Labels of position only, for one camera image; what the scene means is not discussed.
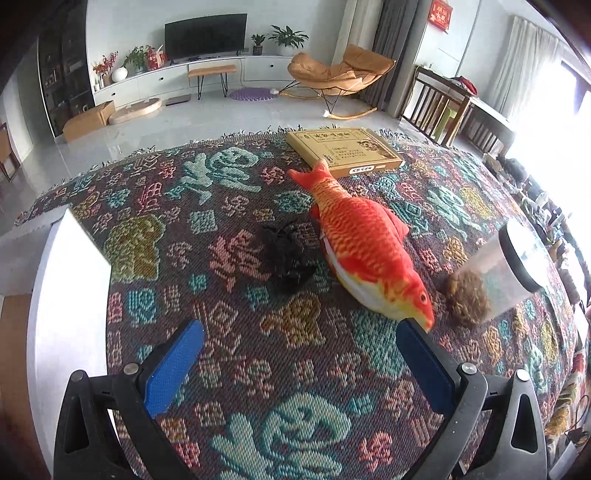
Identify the floral patterned cloth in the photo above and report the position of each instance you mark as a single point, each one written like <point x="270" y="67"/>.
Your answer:
<point x="565" y="406"/>

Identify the black fluffy cloth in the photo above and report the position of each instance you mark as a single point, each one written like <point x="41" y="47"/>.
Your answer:
<point x="286" y="258"/>

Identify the red gift bag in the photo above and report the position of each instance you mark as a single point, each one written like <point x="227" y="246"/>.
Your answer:
<point x="157" y="57"/>

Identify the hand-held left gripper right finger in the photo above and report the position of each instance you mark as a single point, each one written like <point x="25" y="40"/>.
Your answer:
<point x="427" y="369"/>

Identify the red cloth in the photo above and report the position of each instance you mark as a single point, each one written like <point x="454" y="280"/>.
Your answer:
<point x="467" y="85"/>

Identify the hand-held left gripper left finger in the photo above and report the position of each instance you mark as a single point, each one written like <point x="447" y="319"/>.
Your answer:
<point x="173" y="369"/>

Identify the clear jar with black lid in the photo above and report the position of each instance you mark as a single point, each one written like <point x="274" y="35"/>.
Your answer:
<point x="503" y="272"/>

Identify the small potted plant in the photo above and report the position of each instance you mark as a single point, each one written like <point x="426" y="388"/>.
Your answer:
<point x="257" y="44"/>

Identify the wooden table with slatted side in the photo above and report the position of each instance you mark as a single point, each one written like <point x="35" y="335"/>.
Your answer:
<point x="480" y="115"/>

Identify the flat floor scale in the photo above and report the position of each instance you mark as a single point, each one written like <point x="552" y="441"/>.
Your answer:
<point x="178" y="99"/>

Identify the round wooden cat scratcher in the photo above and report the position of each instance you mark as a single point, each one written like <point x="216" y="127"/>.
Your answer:
<point x="136" y="110"/>

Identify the orange lounge rocking chair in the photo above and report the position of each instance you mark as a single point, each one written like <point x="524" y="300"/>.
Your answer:
<point x="332" y="74"/>

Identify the white board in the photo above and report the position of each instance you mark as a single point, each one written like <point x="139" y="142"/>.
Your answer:
<point x="69" y="300"/>

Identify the wooden chair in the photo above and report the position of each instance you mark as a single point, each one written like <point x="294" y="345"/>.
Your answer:
<point x="8" y="152"/>

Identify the large green potted plant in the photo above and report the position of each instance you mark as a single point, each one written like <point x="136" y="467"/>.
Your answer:
<point x="288" y="39"/>

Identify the bright window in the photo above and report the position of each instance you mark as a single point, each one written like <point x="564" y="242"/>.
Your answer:
<point x="554" y="138"/>

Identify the red fish plush toy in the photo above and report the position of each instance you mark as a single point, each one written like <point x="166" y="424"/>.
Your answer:
<point x="364" y="240"/>

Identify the leafy plant in pot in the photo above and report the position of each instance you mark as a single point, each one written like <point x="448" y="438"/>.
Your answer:
<point x="135" y="59"/>

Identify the red flower bouquet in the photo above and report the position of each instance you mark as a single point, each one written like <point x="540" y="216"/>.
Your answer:
<point x="104" y="67"/>

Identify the purple floor mat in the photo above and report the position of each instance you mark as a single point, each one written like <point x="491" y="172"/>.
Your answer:
<point x="253" y="94"/>

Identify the red wall calendar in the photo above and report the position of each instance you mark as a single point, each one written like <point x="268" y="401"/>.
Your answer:
<point x="440" y="16"/>

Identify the black flat television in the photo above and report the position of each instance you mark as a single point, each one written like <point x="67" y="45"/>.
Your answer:
<point x="205" y="36"/>

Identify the white sheer curtain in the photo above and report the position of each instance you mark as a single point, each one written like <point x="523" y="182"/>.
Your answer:
<point x="521" y="69"/>

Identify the brown cardboard box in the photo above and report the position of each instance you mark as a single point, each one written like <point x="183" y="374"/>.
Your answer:
<point x="87" y="121"/>

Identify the grey curtain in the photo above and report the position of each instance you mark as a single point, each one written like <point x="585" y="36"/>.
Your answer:
<point x="390" y="41"/>

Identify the wooden bench with metal legs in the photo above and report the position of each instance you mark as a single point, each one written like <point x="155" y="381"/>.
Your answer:
<point x="211" y="69"/>

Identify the white television cabinet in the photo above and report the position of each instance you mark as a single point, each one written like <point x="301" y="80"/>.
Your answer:
<point x="138" y="85"/>

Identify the colourful patterned woven blanket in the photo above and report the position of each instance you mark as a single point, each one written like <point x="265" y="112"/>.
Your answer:
<point x="231" y="323"/>

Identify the green stool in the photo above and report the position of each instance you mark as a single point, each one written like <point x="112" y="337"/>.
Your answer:
<point x="447" y="127"/>

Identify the dark glass display cabinet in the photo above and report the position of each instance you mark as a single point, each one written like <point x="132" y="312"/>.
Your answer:
<point x="64" y="69"/>

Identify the white round vase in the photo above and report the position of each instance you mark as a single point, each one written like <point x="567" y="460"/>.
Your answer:
<point x="119" y="74"/>

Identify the pile of assorted small items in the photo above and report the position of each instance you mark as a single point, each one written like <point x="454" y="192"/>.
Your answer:
<point x="545" y="207"/>

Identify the flat yellow printed box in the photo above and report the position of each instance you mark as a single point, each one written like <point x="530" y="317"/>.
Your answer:
<point x="344" y="150"/>

